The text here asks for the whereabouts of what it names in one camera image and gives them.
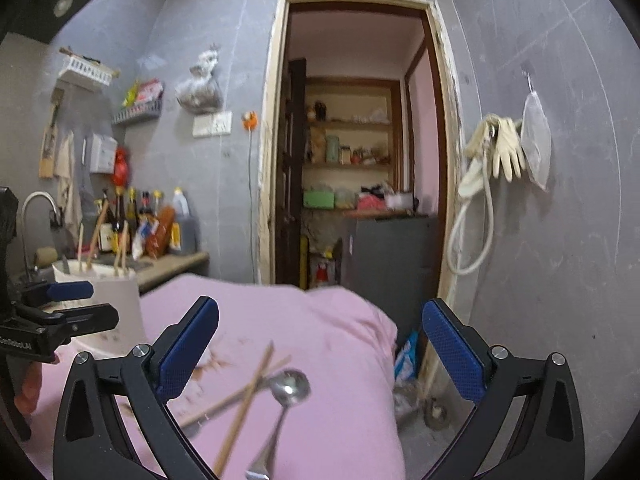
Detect white mesh bag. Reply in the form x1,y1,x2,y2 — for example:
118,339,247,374
520,72,552,191

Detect pink cloth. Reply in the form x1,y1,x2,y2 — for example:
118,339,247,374
30,272,406,480

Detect person's left hand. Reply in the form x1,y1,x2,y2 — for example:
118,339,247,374
14,360,43,415

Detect red packet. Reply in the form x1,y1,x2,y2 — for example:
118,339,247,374
136,79,165,105

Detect dark bottle white label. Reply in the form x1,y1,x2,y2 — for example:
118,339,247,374
97,190,115,253

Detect grey cabinet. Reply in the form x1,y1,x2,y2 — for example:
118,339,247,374
345,214,441,311

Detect blue white bag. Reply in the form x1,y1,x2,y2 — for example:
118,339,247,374
395,331,420,381

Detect cream rubber gloves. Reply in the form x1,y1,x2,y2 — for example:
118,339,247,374
465,115,526,183

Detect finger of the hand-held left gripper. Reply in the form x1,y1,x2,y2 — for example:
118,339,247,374
15,302,121,343
20,280,94,307

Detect green box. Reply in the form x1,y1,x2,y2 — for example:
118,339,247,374
303,189,335,209

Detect wooden shelf unit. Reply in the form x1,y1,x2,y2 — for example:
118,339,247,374
302,76,403,196

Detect white wall basket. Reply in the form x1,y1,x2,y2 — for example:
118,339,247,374
57,49,120,92

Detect orange seasoning packets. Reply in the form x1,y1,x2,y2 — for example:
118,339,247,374
132,207,176,260

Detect metal faucet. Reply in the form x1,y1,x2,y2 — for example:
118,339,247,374
20,191,63,281

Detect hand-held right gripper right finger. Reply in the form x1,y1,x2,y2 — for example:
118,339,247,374
421,298,586,480

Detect dark sauce bottle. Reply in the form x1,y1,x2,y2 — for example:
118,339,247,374
126,187,140,233

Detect hanging clear plastic bag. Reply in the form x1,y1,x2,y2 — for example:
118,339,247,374
175,44,223,113

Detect white switch panel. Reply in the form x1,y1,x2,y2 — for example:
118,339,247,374
192,111,233,137

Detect thin wall cable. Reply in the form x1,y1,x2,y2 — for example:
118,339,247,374
246,127,256,281

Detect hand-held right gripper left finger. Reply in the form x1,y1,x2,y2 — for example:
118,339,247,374
52,296,221,480

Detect wooden cutting board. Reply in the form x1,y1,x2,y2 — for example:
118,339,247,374
39,87,66,178

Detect white wall box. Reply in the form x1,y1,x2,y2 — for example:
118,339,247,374
90,132,118,175

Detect large metal spoon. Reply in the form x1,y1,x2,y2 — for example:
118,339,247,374
244,369,312,480

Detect wooden door frame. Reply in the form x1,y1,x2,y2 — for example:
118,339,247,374
257,0,468,391

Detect dark wooden door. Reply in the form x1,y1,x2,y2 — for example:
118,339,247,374
277,57,307,288

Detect beige hanging towel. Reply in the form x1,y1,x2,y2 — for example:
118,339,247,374
54,130,83,231

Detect red plastic bag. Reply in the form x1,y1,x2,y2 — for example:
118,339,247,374
111,147,132,187

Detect white hose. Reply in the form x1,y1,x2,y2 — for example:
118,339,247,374
446,115,501,276

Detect grey wall shelf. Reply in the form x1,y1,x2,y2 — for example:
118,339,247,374
112,100,163,125

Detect white plastic utensil holder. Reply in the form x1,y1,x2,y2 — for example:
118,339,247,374
52,260,146,361

